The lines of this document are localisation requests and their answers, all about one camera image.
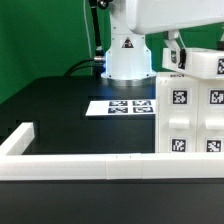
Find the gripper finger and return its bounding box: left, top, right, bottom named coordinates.
left=162, top=30, right=187, bottom=70

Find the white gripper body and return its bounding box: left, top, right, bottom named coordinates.
left=126, top=0, right=224, bottom=34

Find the small white cabinet top box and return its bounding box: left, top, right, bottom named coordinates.
left=162, top=48, right=224, bottom=79

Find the white cabinet body box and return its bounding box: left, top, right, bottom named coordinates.
left=155, top=72, right=224, bottom=153

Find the white cabinet door panel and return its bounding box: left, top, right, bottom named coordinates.
left=196, top=79, right=224, bottom=152
left=156, top=73, right=199, bottom=153

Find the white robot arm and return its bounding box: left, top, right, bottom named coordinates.
left=103, top=0, right=224, bottom=81

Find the thin white cable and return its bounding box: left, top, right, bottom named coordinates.
left=83, top=0, right=94, bottom=76

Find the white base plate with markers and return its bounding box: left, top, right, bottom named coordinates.
left=86, top=99, right=156, bottom=116

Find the black cable bundle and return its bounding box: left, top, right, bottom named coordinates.
left=64, top=56, right=107, bottom=78

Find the white U-shaped frame wall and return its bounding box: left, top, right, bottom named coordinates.
left=0, top=122, right=224, bottom=181

